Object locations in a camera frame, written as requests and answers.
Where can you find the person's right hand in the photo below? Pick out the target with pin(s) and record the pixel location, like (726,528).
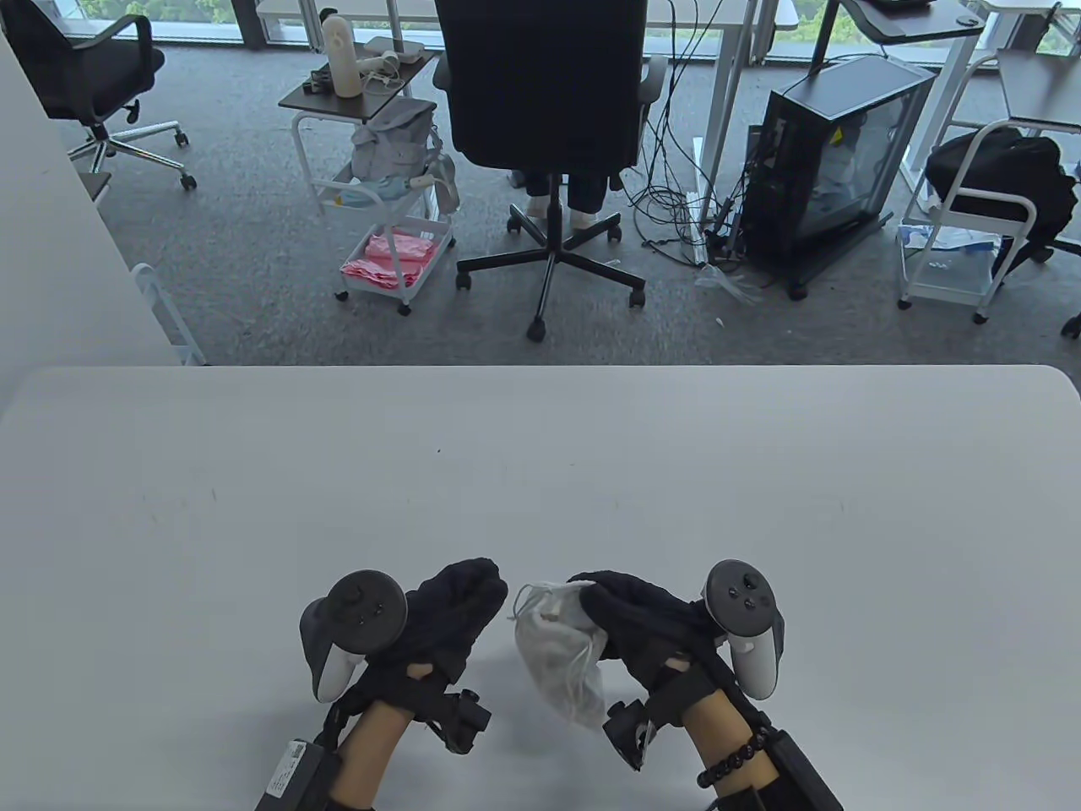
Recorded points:
(650,625)

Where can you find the person's left hand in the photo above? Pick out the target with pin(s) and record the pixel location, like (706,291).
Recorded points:
(452,608)

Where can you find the person's left forearm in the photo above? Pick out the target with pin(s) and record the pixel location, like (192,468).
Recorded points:
(372,752)

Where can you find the black forearm sensor box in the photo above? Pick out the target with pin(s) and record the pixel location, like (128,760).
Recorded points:
(802,777)
(300,773)

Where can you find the clear plastic bag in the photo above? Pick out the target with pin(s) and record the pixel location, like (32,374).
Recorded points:
(730,285)

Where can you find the black bag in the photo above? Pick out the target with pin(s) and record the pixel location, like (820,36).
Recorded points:
(996,182)

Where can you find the black grey hand controller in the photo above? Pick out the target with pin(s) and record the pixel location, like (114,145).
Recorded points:
(363,604)
(739,591)

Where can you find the pink folded cloths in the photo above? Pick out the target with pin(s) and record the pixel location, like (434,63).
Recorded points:
(388,258)

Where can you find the light blue pouch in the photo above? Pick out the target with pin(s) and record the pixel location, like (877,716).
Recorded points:
(367,193)

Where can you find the grey backpack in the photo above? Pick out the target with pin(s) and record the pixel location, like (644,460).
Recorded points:
(393,139)

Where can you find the clear blue plastic packets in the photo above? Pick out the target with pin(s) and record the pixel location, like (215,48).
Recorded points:
(954,241)

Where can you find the black computer tower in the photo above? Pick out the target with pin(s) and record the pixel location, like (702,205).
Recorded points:
(836,144)

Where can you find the white cart with dark top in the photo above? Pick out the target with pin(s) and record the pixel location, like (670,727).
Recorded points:
(338,100)
(1039,93)

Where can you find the black high-back office chair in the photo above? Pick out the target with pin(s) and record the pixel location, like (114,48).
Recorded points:
(540,84)

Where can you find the small dark gadget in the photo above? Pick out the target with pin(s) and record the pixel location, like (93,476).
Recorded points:
(317,82)

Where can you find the white handheld device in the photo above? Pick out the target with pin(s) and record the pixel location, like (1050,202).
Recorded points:
(384,61)

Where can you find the cream cylindrical bottle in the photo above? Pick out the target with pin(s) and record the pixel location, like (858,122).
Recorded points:
(339,59)

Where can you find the white flat box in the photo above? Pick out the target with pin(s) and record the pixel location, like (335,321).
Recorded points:
(397,46)

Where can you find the black mesh office chair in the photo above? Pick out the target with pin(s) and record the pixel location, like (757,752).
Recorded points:
(84,68)

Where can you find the black monitor stand table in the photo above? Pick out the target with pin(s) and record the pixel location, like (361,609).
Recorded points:
(912,21)

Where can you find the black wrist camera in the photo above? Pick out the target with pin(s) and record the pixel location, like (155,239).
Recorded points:
(460,726)
(629,735)

